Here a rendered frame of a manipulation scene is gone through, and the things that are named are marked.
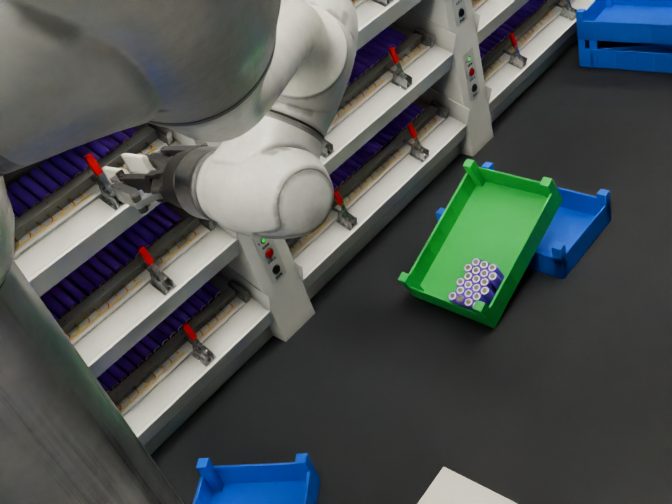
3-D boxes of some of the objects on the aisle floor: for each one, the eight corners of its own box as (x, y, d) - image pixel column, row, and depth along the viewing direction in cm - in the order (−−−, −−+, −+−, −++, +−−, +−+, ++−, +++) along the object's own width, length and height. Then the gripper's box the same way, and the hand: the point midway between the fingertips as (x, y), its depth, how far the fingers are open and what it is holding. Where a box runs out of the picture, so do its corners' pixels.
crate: (495, 328, 144) (481, 312, 138) (412, 296, 157) (396, 279, 151) (563, 199, 150) (553, 178, 144) (479, 178, 163) (466, 157, 157)
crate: (611, 219, 158) (610, 189, 153) (563, 280, 149) (560, 250, 144) (491, 188, 178) (486, 160, 173) (441, 240, 168) (434, 212, 163)
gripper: (169, 244, 91) (88, 220, 109) (260, 171, 99) (170, 160, 116) (138, 194, 88) (59, 178, 105) (234, 122, 95) (146, 118, 112)
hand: (128, 170), depth 108 cm, fingers open, 3 cm apart
